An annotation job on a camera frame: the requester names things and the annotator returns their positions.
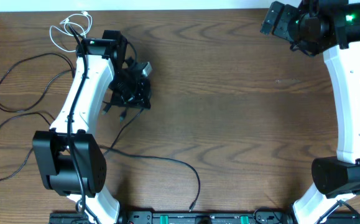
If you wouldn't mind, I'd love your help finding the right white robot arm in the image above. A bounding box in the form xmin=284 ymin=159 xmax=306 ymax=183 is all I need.
xmin=261 ymin=1 xmax=360 ymax=223

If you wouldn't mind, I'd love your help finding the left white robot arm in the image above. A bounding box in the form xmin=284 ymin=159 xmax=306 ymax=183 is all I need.
xmin=32 ymin=30 xmax=152 ymax=223

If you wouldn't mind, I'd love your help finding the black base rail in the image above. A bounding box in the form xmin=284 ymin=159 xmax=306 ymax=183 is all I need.
xmin=48 ymin=210 xmax=360 ymax=224

